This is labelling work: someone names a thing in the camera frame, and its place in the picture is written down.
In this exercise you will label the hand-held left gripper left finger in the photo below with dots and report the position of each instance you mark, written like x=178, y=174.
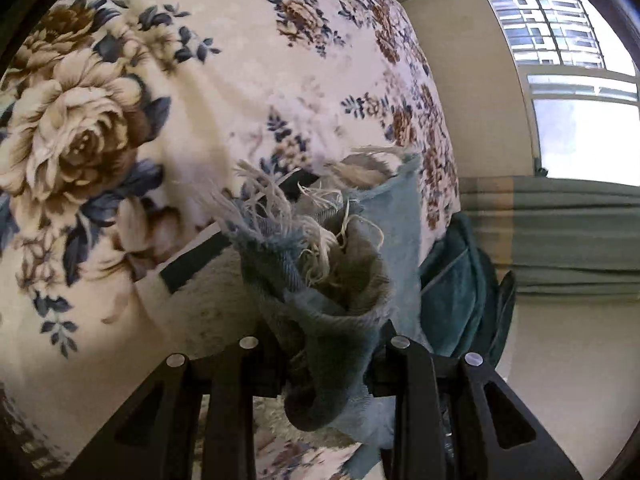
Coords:
x=227, y=400

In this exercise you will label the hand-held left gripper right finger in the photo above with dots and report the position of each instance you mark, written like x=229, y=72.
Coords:
x=417, y=400

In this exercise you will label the blue frayed denim pants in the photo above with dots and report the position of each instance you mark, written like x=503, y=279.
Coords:
x=330, y=290

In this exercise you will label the dark green blanket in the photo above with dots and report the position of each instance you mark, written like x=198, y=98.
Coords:
x=457, y=295

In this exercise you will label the green curtain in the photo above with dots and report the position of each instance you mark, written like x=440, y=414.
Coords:
x=555, y=232

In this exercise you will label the floral printed blanket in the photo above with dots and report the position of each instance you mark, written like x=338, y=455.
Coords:
x=200, y=125

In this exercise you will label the window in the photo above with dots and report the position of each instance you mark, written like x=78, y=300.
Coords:
x=570, y=65

